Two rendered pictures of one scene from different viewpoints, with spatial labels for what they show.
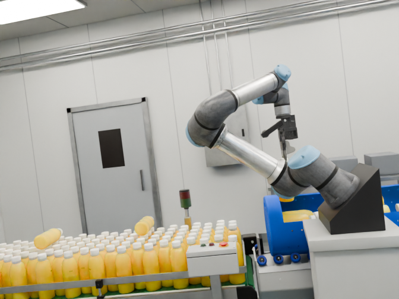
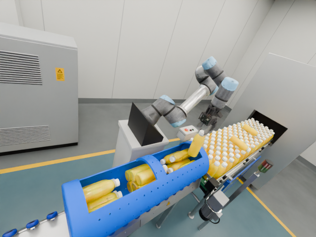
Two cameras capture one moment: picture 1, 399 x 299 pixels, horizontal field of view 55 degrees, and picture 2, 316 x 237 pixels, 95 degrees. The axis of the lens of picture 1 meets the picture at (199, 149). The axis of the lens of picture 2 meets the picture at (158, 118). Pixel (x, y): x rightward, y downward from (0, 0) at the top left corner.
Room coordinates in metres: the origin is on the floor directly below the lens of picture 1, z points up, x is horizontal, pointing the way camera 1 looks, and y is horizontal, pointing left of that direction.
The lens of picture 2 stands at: (2.08, -1.20, 1.88)
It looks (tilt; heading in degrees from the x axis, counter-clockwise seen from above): 31 degrees down; 129
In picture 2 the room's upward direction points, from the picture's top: 19 degrees clockwise
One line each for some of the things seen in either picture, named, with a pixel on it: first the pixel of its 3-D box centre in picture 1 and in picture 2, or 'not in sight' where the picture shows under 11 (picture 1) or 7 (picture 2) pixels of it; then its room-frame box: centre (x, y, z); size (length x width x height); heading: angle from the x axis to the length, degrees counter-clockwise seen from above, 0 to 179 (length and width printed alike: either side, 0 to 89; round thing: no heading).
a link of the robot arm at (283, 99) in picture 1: (279, 94); (226, 89); (1.81, -0.41, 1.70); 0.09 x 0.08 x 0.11; 118
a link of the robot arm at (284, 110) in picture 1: (282, 111); (219, 102); (1.81, -0.41, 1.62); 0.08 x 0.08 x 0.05
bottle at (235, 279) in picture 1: (235, 260); not in sight; (1.67, -0.10, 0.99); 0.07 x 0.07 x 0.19
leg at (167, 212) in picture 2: not in sight; (166, 212); (1.88, -0.31, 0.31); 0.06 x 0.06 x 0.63; 85
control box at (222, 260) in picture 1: (212, 258); (187, 132); (1.55, 0.00, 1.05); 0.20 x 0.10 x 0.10; 85
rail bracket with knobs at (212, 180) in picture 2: (250, 244); (210, 184); (2.02, -0.21, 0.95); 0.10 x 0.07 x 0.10; 175
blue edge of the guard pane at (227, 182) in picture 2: not in sight; (232, 179); (2.13, 0.37, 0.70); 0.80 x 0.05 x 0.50; 85
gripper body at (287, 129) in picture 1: (286, 127); (210, 114); (1.81, -0.42, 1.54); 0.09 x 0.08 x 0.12; 85
